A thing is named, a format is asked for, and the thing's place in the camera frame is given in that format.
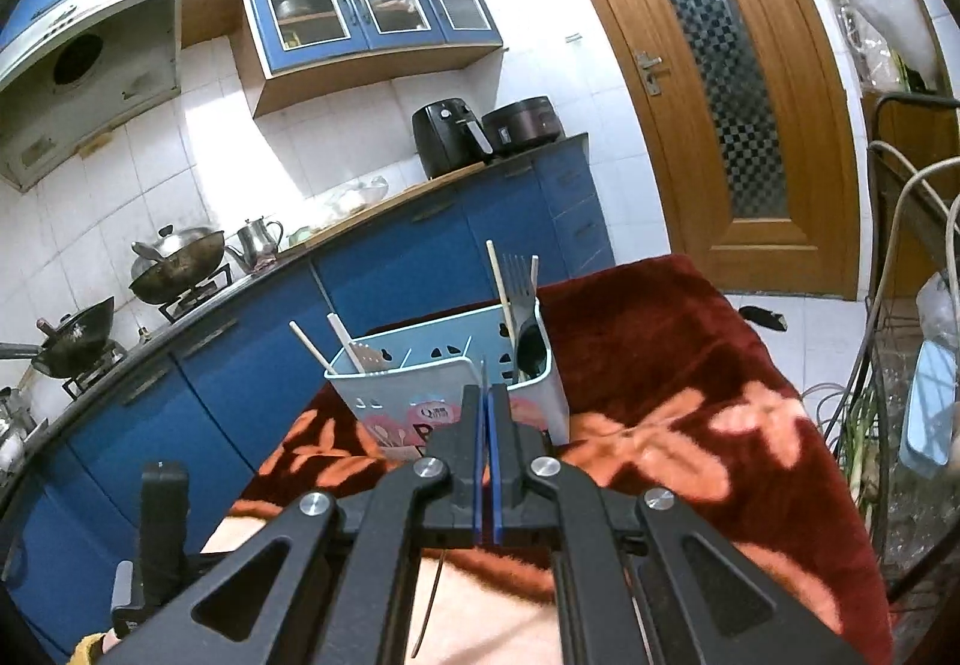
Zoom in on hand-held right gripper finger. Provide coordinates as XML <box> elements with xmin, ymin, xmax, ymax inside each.
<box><xmin>97</xmin><ymin>384</ymin><xmax>488</xmax><ymax>665</ymax></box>
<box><xmin>487</xmin><ymin>384</ymin><xmax>863</xmax><ymax>665</ymax></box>

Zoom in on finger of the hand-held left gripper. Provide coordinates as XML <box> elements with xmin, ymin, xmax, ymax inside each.
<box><xmin>141</xmin><ymin>461</ymin><xmax>190</xmax><ymax>607</ymax></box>

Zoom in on light blue utensil box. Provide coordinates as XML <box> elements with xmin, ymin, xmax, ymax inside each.
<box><xmin>324</xmin><ymin>301</ymin><xmax>571</xmax><ymax>464</ymax></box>

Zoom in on wooden chopstick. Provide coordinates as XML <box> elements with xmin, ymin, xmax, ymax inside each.
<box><xmin>289</xmin><ymin>321</ymin><xmax>329</xmax><ymax>372</ymax></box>
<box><xmin>486</xmin><ymin>240</ymin><xmax>518</xmax><ymax>336</ymax></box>

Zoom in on person's left forearm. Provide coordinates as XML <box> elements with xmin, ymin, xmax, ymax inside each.
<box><xmin>71</xmin><ymin>631</ymin><xmax>121</xmax><ymax>662</ymax></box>

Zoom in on black spoon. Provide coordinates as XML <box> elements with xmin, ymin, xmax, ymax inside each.
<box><xmin>514</xmin><ymin>316</ymin><xmax>552</xmax><ymax>381</ymax></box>

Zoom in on blue base cabinets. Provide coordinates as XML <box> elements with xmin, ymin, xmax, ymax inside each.
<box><xmin>0</xmin><ymin>133</ymin><xmax>616</xmax><ymax>658</ymax></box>

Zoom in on black wok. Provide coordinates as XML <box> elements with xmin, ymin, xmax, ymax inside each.
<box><xmin>0</xmin><ymin>296</ymin><xmax>117</xmax><ymax>380</ymax></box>

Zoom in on red printed blanket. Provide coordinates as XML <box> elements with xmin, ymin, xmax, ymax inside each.
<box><xmin>199</xmin><ymin>252</ymin><xmax>897</xmax><ymax>665</ymax></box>

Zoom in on gas stove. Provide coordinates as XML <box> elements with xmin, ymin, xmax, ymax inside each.
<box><xmin>60</xmin><ymin>264</ymin><xmax>235</xmax><ymax>400</ymax></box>

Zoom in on wok with metal lid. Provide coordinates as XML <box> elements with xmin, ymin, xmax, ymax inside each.
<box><xmin>127</xmin><ymin>224</ymin><xmax>227</xmax><ymax>305</ymax></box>

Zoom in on metal kettle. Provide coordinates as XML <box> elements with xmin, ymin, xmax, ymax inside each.
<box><xmin>225</xmin><ymin>215</ymin><xmax>286</xmax><ymax>272</ymax></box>

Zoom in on white plastic bag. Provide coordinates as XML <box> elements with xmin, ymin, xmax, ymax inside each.
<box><xmin>322</xmin><ymin>174</ymin><xmax>391</xmax><ymax>216</ymax></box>

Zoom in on black air fryer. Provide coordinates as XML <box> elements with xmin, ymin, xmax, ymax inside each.
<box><xmin>411</xmin><ymin>99</ymin><xmax>496</xmax><ymax>180</ymax></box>

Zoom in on wooden door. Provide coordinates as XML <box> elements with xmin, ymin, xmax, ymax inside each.
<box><xmin>534</xmin><ymin>0</ymin><xmax>863</xmax><ymax>302</ymax></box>

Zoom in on dark rice cooker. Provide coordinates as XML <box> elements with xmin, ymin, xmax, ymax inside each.
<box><xmin>480</xmin><ymin>95</ymin><xmax>567</xmax><ymax>158</ymax></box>

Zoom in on green onions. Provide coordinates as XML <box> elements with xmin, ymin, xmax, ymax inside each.
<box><xmin>840</xmin><ymin>380</ymin><xmax>882</xmax><ymax>523</ymax></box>

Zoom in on light blue plastic container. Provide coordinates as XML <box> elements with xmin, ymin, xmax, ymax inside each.
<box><xmin>896</xmin><ymin>335</ymin><xmax>960</xmax><ymax>471</ymax></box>

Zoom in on grey range hood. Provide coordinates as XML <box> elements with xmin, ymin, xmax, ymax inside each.
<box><xmin>0</xmin><ymin>0</ymin><xmax>182</xmax><ymax>194</ymax></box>

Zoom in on blue glass-front cabinet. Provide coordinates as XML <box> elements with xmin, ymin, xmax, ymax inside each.
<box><xmin>229</xmin><ymin>0</ymin><xmax>505</xmax><ymax>119</ymax></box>

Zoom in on metal door handle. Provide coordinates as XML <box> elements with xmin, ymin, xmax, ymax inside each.
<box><xmin>634</xmin><ymin>50</ymin><xmax>668</xmax><ymax>97</ymax></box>

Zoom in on white cable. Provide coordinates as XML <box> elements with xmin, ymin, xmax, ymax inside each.
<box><xmin>868</xmin><ymin>142</ymin><xmax>960</xmax><ymax>254</ymax></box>
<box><xmin>799</xmin><ymin>157</ymin><xmax>960</xmax><ymax>456</ymax></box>

